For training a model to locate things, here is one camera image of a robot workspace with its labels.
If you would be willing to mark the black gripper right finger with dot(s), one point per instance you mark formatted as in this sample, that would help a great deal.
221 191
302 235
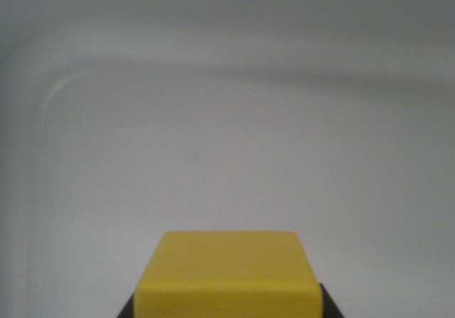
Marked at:
330 305

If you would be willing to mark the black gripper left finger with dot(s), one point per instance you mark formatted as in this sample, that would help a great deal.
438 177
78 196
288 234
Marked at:
127 310

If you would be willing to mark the yellow wooden cube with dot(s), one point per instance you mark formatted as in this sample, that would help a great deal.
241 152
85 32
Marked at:
229 279

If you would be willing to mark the grey plastic bin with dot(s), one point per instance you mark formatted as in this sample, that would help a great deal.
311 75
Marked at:
227 119

